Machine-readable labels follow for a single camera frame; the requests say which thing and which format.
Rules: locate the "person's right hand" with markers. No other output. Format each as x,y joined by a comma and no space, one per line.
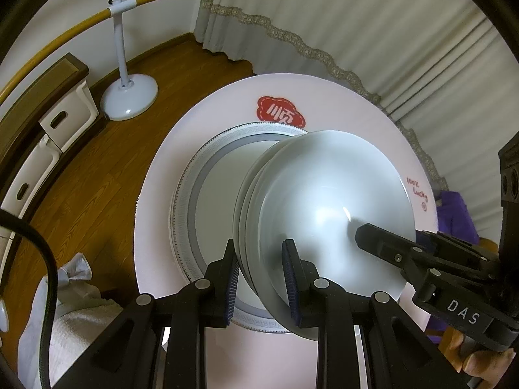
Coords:
482,366

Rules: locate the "brown low cabinet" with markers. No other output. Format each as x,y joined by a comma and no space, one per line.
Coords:
48,85

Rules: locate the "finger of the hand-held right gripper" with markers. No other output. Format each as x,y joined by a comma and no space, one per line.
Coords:
389,247
466,253

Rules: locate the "white towel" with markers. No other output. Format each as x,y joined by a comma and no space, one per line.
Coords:
81,332

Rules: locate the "white plate grey rim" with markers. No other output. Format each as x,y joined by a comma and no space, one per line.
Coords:
219,194

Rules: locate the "pink round table mat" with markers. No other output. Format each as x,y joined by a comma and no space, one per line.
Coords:
182,137

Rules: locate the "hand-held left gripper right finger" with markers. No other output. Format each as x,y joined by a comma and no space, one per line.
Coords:
291,291

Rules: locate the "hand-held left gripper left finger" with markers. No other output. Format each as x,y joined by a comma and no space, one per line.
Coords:
232,291

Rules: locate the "grey curtain lace trim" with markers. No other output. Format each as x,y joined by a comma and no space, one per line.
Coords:
365,20

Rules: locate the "white cabinet drawer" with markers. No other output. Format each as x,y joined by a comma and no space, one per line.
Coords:
65,121
32,178

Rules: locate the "purple cloth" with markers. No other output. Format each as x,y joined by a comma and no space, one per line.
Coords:
458,214

